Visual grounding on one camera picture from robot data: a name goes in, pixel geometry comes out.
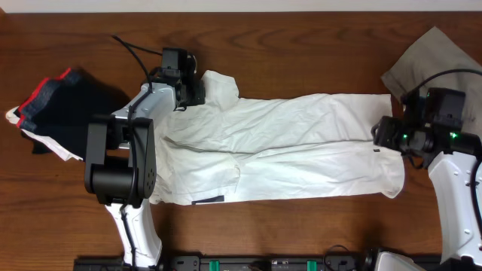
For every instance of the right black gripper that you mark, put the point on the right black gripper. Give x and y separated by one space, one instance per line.
385 135

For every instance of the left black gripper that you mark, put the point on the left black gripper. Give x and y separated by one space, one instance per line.
196 92

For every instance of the white t-shirt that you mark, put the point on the white t-shirt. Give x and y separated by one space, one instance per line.
233 149

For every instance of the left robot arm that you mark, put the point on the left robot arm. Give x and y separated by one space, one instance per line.
120 166

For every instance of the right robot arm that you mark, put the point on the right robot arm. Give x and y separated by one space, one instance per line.
453 161

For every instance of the grey-olive garment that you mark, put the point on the grey-olive garment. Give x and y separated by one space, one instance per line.
430 54

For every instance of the black folded garment red trim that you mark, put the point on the black folded garment red trim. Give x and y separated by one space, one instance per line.
61 108

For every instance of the white folded garment under black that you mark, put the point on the white folded garment under black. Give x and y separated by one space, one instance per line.
49 144

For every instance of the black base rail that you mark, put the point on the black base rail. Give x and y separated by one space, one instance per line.
336 259

